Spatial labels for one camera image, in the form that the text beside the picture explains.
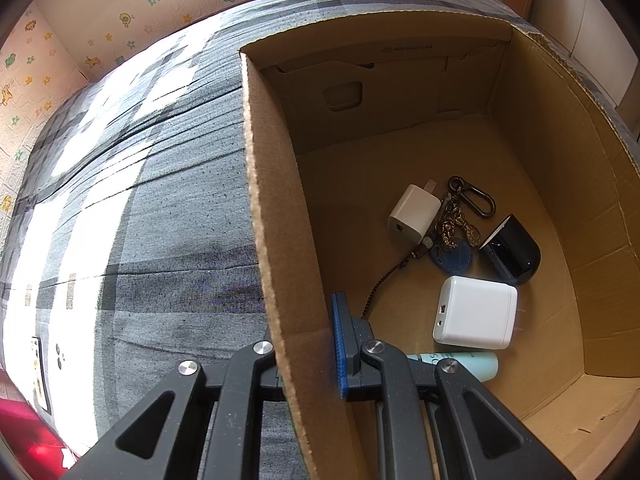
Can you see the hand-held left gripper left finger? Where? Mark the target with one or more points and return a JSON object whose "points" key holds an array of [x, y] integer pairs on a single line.
{"points": [[245, 365]]}

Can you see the cardboard box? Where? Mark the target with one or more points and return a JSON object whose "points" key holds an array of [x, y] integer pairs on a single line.
{"points": [[380, 160]]}

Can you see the phone with cartoon case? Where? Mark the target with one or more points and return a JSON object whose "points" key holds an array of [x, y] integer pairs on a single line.
{"points": [[41, 375]]}

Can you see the small white charger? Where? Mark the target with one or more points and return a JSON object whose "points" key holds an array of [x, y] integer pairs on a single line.
{"points": [[415, 210]]}

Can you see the teal bottle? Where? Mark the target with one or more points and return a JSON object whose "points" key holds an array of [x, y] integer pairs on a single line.
{"points": [[475, 362]]}

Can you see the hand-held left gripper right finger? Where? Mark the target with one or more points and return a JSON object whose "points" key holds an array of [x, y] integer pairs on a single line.
{"points": [[342, 350]]}

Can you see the red cloth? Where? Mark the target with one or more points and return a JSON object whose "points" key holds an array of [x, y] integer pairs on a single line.
{"points": [[30, 435]]}

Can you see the black charger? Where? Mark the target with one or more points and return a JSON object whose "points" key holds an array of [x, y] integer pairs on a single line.
{"points": [[517, 255]]}

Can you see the large white charger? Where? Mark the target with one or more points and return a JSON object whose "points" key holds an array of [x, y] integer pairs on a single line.
{"points": [[477, 312]]}

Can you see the beige wardrobe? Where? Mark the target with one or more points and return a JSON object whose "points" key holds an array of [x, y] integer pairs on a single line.
{"points": [[590, 25]]}

